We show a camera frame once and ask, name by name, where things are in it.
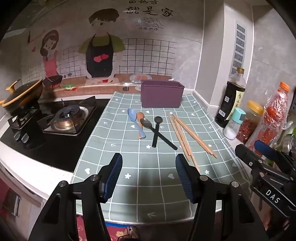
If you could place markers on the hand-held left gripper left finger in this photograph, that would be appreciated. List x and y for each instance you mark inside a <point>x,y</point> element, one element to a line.
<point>113,176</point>

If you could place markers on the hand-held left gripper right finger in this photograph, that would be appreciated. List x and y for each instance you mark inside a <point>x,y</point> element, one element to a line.
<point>185,178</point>

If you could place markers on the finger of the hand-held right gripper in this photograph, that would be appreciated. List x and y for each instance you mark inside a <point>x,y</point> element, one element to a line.
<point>266,150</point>
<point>247,157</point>

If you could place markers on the blue plastic spoon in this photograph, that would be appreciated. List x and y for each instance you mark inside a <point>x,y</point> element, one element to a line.
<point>133,114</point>

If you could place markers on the orange wooden spoon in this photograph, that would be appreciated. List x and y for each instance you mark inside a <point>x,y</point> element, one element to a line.
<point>140,116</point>

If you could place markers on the purple utensil holder box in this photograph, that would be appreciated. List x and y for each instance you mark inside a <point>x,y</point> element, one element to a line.
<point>161,97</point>

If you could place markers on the salt shaker with teal lid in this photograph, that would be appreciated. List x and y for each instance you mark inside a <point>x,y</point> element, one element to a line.
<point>232,129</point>

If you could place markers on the chili flake jar yellow lid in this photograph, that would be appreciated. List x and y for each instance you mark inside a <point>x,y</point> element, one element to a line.
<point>251,122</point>

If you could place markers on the green checked tablecloth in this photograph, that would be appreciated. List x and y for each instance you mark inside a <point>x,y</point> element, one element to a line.
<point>129,148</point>

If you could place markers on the chili-filled bottle with orange cap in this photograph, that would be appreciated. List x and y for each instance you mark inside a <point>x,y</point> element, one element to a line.
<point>272,118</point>

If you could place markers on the black gas stove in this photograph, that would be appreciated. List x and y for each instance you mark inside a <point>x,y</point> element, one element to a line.
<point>76,139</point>

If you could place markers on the dark soy sauce bottle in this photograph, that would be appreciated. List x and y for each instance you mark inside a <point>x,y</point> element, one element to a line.
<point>229,102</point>

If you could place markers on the small metal cup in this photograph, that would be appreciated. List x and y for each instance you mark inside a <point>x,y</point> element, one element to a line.
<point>126,88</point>

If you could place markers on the white printed wall sticker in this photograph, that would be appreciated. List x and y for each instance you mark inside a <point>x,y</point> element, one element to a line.
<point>240,46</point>

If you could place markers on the cartoon kitchen wall poster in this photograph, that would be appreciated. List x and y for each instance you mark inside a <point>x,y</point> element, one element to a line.
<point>99,53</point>

